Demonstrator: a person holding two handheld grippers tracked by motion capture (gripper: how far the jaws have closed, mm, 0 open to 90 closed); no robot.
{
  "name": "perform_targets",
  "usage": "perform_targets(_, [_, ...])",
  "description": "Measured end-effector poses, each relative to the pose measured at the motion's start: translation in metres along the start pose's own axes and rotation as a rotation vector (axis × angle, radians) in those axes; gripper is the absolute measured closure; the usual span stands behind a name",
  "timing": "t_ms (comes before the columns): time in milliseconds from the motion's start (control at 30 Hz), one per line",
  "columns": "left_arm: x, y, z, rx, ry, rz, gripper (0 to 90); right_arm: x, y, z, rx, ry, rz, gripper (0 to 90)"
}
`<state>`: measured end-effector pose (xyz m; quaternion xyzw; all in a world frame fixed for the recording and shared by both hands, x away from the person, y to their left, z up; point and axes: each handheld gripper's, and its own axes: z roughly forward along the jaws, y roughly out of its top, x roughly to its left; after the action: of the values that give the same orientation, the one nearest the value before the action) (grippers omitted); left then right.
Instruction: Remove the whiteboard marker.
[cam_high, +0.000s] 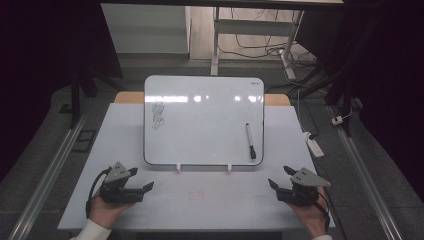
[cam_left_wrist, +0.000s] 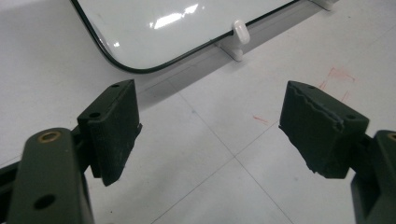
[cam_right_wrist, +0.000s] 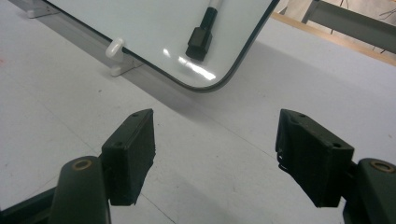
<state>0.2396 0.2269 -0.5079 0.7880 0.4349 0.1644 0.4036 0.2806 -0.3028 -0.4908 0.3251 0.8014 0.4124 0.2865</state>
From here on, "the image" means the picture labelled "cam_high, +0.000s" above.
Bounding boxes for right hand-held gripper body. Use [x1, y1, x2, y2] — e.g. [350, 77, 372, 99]
[275, 167, 332, 208]

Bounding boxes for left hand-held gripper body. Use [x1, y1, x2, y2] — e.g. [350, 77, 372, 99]
[99, 161, 146, 205]

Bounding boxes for white marker with black cap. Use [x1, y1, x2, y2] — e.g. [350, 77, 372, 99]
[245, 123, 257, 160]

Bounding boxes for white whiteboard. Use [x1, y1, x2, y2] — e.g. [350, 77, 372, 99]
[143, 74, 265, 167]

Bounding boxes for person's left hand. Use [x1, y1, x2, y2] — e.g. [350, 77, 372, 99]
[87, 191, 134, 230]

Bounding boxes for person's right hand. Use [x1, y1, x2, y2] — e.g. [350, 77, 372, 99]
[289, 186, 331, 238]

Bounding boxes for wooden board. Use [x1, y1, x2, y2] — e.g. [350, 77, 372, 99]
[113, 91, 292, 107]

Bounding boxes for black metal stand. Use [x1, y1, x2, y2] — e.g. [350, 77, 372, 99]
[59, 63, 126, 129]

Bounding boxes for white cabinet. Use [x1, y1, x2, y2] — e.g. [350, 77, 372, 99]
[100, 3, 192, 55]

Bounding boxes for left hand-held gripper cable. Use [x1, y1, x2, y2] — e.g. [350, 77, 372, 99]
[85, 167, 111, 219]

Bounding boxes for hand-held gripper cable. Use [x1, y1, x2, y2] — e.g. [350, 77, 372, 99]
[85, 167, 111, 219]
[313, 188, 332, 233]

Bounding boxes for right hand-held gripper cable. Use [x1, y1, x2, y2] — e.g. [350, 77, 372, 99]
[313, 188, 332, 233]

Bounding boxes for aluminium rail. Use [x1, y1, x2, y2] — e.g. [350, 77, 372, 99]
[8, 99, 94, 240]
[328, 106, 404, 240]

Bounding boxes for black floor cables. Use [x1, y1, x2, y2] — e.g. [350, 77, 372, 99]
[218, 8, 318, 69]

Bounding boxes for white desk frame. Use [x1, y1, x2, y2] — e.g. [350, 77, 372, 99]
[210, 6, 305, 81]

